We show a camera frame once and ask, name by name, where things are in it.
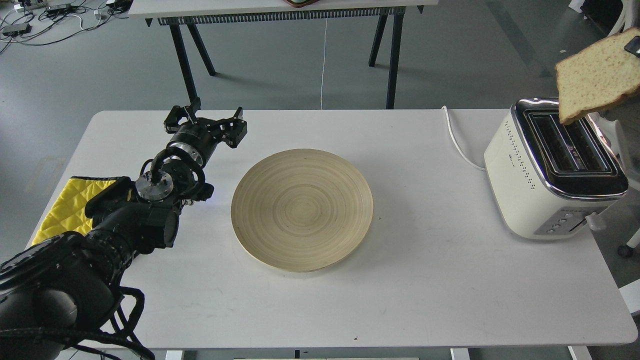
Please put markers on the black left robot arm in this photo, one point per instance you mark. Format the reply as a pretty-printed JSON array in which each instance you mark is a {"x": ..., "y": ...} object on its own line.
[{"x": 67, "y": 289}]

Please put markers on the round wooden plate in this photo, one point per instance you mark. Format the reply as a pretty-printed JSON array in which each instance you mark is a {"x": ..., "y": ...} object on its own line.
[{"x": 302, "y": 210}]

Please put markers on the white background table black legs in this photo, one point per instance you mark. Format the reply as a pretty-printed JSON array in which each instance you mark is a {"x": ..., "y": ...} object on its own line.
[{"x": 178, "y": 14}]

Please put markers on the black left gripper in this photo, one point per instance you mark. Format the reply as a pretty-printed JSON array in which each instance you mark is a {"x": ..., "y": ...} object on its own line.
[{"x": 199, "y": 137}]

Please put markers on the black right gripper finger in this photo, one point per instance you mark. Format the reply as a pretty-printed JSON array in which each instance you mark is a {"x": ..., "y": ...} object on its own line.
[{"x": 633, "y": 46}]

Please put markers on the slice of bread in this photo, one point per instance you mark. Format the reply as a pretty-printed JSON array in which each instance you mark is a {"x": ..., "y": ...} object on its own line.
[{"x": 599, "y": 77}]

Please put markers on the yellow quilted cloth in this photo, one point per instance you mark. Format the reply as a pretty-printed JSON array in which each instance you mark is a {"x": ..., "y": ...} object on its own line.
[{"x": 68, "y": 210}]

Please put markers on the cream chrome toaster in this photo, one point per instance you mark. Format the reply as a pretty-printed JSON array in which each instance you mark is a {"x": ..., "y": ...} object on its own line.
[{"x": 547, "y": 177}]

